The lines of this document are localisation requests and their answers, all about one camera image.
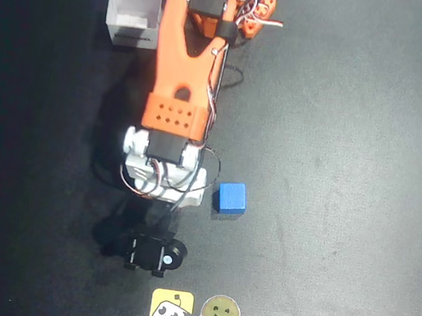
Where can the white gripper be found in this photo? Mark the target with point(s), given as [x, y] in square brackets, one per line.
[144, 252]

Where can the blue cube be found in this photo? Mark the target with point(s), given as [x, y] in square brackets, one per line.
[231, 197]

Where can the yellow robot sticker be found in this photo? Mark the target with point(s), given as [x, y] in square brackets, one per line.
[171, 309]

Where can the white cardboard box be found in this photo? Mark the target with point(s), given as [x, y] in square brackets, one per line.
[134, 10]

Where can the black gripper-mounted camera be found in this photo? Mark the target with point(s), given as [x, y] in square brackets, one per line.
[147, 252]

